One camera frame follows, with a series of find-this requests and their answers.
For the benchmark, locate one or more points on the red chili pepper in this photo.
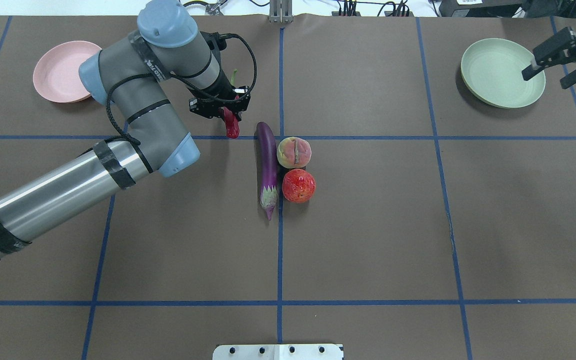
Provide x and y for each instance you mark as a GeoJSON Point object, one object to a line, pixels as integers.
{"type": "Point", "coordinates": [231, 122]}

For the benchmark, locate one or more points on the red orange fruit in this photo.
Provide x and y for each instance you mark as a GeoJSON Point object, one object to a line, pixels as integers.
{"type": "Point", "coordinates": [298, 186]}

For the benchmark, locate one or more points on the yellow-pink peach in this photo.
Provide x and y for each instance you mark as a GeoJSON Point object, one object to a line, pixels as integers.
{"type": "Point", "coordinates": [294, 152]}

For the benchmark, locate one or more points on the pink plate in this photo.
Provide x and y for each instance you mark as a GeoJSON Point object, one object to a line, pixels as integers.
{"type": "Point", "coordinates": [56, 75]}

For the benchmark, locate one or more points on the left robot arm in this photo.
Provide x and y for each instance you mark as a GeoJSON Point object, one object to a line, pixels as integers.
{"type": "Point", "coordinates": [126, 78]}

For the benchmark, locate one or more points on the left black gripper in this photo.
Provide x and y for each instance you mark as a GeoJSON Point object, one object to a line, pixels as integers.
{"type": "Point", "coordinates": [222, 88]}

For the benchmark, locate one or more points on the mint green plate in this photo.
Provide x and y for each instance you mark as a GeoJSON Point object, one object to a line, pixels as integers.
{"type": "Point", "coordinates": [491, 70]}

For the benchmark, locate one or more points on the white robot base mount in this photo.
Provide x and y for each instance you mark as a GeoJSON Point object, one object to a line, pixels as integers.
{"type": "Point", "coordinates": [299, 351]}

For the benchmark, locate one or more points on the purple eggplant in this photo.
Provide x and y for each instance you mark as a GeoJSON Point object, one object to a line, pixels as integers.
{"type": "Point", "coordinates": [269, 168]}

